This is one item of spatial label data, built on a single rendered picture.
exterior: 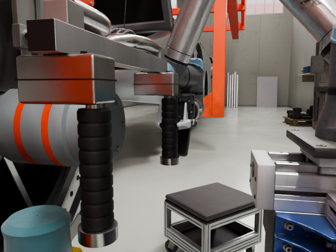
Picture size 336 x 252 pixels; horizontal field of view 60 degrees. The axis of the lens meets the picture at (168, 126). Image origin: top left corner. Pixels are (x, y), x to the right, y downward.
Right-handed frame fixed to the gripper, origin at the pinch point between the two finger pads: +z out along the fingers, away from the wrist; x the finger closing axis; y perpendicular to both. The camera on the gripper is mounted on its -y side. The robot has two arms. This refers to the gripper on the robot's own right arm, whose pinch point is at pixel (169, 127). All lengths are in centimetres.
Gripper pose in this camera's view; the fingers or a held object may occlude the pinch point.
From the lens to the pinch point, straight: 64.5
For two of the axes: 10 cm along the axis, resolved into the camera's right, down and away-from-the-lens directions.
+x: 9.7, 0.3, -2.4
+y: 0.0, -9.9, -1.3
